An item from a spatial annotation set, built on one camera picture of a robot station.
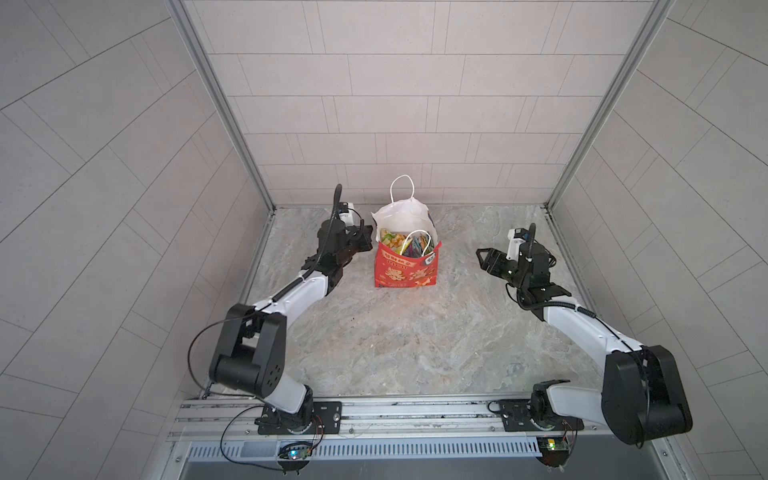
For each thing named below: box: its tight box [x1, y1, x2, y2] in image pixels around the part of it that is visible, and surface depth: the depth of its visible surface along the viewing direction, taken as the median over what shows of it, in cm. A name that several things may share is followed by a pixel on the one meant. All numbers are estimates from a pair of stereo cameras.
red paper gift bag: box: [371, 174, 442, 288], surface depth 87 cm
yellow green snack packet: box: [380, 228, 409, 254], surface depth 89 cm
